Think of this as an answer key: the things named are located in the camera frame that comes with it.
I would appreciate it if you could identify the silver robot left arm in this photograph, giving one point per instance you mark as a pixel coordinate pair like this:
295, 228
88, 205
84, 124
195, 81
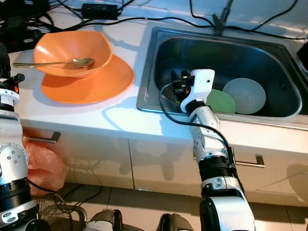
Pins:
12, 159

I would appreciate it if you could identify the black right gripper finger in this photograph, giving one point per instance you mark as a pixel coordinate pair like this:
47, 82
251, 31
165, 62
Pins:
173, 81
181, 78

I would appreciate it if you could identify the orange plate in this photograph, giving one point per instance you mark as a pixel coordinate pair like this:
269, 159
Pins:
101, 86

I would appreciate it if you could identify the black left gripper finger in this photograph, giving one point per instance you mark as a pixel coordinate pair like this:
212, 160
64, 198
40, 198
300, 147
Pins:
4, 60

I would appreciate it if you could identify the robot right leg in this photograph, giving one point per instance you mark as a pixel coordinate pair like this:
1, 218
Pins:
175, 224

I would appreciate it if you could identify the red plastic bag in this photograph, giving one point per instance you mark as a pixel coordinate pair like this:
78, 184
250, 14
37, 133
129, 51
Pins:
43, 166

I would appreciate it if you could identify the grey bowl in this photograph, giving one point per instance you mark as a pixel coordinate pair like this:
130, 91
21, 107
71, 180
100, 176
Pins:
245, 95

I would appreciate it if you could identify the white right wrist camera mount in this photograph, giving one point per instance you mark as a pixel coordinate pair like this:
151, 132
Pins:
202, 83

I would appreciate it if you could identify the gold spoon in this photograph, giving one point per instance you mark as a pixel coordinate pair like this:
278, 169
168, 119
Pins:
84, 62

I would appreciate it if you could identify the dark metal faucet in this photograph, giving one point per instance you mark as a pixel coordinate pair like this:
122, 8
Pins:
219, 21

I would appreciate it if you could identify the green plate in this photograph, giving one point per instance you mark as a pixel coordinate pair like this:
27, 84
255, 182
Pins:
221, 102

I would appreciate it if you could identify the white cabinet door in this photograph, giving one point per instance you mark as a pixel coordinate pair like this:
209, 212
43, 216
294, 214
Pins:
163, 163
91, 159

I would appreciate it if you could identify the black power strip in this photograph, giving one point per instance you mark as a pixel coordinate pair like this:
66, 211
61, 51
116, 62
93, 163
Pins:
19, 33

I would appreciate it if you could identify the metal floor fan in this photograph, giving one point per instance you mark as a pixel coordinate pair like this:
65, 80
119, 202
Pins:
53, 214

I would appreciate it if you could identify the stainless steel sink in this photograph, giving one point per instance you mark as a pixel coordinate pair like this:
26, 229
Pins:
245, 53

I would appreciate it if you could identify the robot leg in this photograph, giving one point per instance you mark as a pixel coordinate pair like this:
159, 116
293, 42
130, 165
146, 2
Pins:
101, 222
175, 224

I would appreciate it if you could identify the black power adapter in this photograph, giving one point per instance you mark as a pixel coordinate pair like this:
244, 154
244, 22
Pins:
98, 11

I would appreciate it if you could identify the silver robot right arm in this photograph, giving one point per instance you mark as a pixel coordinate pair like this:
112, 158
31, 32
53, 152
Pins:
207, 144

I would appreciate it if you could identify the orange bowl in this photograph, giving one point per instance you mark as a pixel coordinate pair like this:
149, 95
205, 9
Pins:
67, 48

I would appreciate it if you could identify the robot left leg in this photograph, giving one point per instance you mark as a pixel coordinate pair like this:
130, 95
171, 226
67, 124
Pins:
101, 222

